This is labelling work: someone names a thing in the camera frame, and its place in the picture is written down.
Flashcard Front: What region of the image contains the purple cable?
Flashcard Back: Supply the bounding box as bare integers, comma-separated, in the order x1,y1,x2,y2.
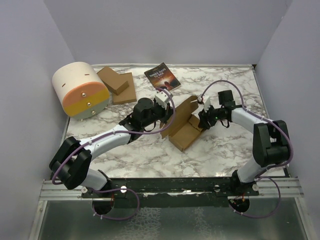
199,79,295,219
51,87,177,221

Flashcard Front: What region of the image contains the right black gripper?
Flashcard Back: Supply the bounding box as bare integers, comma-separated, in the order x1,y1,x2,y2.
198,102,224,129

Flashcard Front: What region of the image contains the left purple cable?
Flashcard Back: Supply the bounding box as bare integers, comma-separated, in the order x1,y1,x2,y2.
51,87,177,221

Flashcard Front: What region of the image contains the flat brown cardboard box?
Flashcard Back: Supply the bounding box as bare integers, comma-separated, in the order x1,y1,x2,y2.
112,72,137,105

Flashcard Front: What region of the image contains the cream orange cylindrical drawer unit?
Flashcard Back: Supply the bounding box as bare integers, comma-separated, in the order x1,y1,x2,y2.
52,61,110,120

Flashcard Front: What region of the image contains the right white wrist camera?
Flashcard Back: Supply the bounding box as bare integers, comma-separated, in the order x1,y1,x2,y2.
197,96,214,115

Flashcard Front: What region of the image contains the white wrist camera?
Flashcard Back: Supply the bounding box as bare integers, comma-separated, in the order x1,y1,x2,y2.
153,88,173,110
197,96,214,115

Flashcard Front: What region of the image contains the folded brown cardboard box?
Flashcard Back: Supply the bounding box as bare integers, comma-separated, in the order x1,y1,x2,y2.
97,66,129,95

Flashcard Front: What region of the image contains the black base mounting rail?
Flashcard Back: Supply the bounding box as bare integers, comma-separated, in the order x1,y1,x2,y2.
81,176,261,208

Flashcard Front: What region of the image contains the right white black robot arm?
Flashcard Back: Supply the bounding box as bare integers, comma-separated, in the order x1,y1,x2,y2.
198,90,293,196

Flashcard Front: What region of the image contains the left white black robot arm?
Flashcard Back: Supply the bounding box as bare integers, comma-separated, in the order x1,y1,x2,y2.
49,97,176,198

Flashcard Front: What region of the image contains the dark paperback book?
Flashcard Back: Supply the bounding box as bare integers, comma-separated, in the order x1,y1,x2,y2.
144,62,181,91

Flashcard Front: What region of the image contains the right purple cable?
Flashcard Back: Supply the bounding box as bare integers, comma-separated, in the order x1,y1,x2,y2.
199,79,295,219

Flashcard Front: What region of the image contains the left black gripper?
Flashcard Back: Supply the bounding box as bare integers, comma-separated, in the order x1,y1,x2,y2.
142,99,176,128

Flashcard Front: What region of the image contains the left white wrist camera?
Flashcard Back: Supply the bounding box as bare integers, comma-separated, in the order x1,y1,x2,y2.
153,88,173,110

